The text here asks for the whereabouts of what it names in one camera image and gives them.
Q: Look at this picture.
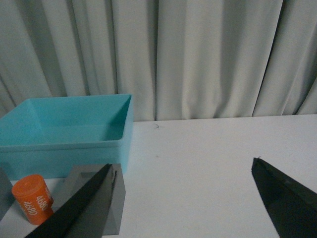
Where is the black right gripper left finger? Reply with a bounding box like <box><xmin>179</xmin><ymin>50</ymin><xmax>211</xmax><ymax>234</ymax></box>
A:
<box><xmin>27</xmin><ymin>164</ymin><xmax>116</xmax><ymax>238</ymax></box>

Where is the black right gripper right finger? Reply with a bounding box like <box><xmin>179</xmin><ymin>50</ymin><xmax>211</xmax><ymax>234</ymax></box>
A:
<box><xmin>252</xmin><ymin>158</ymin><xmax>317</xmax><ymax>238</ymax></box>

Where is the light blue plastic box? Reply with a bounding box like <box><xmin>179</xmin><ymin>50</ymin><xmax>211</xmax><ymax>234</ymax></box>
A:
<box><xmin>0</xmin><ymin>94</ymin><xmax>134</xmax><ymax>180</ymax></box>

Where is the gray-green curtain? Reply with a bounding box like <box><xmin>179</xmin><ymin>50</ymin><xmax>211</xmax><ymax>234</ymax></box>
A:
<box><xmin>0</xmin><ymin>0</ymin><xmax>317</xmax><ymax>121</ymax></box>

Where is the gray block round hole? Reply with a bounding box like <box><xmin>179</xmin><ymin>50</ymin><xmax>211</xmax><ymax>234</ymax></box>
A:
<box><xmin>0</xmin><ymin>169</ymin><xmax>15</xmax><ymax>220</ymax></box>

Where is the gray block square hole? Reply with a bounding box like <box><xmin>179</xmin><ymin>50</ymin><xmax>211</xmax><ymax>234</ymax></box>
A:
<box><xmin>52</xmin><ymin>164</ymin><xmax>126</xmax><ymax>238</ymax></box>

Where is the orange cylinder part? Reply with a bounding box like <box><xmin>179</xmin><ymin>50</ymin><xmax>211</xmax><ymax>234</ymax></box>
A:
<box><xmin>11</xmin><ymin>174</ymin><xmax>53</xmax><ymax>225</ymax></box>

